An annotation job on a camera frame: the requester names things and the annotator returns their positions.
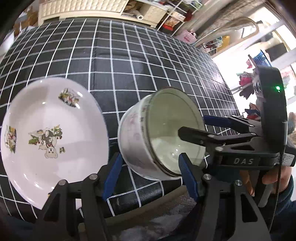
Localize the small patterned rim bowl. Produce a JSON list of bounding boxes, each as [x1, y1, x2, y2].
[[117, 87, 206, 181]]

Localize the small plate cartoon print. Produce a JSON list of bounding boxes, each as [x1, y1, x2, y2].
[[1, 77, 109, 209]]

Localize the person's right hand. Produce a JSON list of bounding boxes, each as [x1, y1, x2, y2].
[[240, 166, 292, 197]]

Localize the blue laundry basket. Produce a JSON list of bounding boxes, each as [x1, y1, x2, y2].
[[252, 50, 271, 67]]

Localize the pink bag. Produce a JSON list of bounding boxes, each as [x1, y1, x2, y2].
[[176, 29, 197, 44]]

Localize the black white checked tablecloth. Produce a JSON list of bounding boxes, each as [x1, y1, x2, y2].
[[0, 18, 241, 224]]

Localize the white metal shelf rack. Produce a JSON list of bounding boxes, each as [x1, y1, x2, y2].
[[156, 0, 203, 36]]

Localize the cream TV cabinet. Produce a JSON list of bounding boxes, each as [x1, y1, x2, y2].
[[38, 0, 168, 27]]

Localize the paper roll in cabinet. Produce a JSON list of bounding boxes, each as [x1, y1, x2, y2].
[[134, 10, 144, 21]]

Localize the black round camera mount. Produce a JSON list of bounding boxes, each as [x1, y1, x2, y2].
[[254, 65, 287, 152]]

